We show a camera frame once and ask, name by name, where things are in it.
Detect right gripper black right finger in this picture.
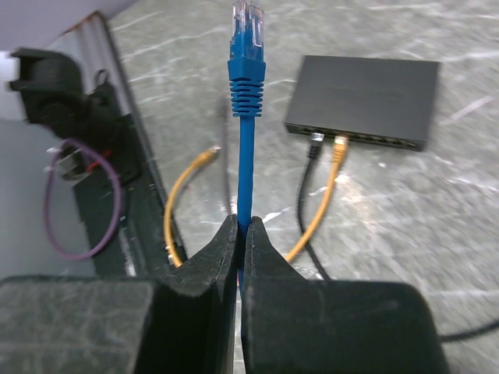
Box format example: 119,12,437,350
242,217,450,373

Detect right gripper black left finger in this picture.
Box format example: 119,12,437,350
1,216,238,373

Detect black ethernet cable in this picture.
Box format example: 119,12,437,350
296,131,499,343

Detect yellow ethernet cable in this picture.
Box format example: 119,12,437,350
162,135,349,269

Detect black network switch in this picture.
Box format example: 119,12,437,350
284,55,441,151

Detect blue ethernet cable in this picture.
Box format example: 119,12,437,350
226,0,267,291

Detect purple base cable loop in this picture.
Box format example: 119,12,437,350
42,138,126,261

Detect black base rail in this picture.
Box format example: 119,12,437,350
1,13,172,277

